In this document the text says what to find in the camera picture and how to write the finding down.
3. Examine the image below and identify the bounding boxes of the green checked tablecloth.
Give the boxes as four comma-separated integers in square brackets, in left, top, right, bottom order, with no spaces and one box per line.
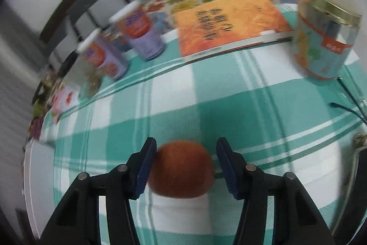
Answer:
[37,2,367,245]

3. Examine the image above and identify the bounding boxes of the red apple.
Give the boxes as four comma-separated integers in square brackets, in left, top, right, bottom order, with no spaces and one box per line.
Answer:
[147,141,215,199]

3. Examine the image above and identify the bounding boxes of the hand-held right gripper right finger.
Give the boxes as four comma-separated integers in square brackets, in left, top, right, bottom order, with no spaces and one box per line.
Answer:
[216,137,336,245]

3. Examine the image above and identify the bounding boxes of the purple canister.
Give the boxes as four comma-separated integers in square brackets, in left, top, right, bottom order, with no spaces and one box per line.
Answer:
[109,0,167,61]
[77,28,128,82]

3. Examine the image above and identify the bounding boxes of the orange book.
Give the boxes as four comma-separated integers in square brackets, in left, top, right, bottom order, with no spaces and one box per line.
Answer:
[173,0,294,63]

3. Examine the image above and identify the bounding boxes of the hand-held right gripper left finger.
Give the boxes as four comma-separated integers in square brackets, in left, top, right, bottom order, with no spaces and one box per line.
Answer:
[42,137,158,245]

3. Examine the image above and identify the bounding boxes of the eyeglasses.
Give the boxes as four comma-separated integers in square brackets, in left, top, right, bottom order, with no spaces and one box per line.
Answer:
[330,77,367,123]

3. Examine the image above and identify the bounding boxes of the clear glass jar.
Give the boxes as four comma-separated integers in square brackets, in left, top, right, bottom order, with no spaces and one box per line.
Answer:
[59,51,104,98]

